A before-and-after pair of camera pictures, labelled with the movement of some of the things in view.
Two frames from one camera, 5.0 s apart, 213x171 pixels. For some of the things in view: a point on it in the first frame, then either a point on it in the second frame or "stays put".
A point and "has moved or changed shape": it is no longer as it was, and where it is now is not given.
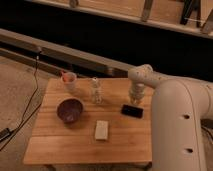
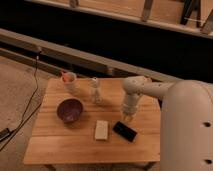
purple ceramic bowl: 69,110 stays put
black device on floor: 4,133 stays put
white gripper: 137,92 → 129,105
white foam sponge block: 101,129 stays put
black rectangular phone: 132,111 has moved or changed shape
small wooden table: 95,123 stays put
